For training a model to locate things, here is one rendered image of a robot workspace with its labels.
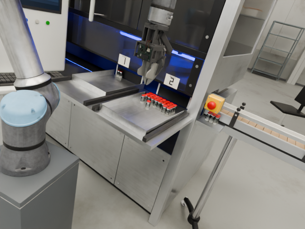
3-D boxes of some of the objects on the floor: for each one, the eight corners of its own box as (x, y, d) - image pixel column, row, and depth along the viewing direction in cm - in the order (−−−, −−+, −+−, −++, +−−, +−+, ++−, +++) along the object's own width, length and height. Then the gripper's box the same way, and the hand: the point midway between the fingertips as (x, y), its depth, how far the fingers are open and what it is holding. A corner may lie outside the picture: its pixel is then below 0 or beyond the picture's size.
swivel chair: (292, 133, 377) (322, 86, 338) (294, 146, 329) (330, 93, 290) (258, 120, 397) (283, 73, 357) (257, 131, 349) (285, 79, 309)
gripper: (138, 18, 67) (125, 82, 76) (162, 26, 63) (145, 92, 72) (153, 21, 74) (140, 79, 83) (175, 28, 70) (159, 88, 79)
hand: (148, 81), depth 79 cm, fingers closed
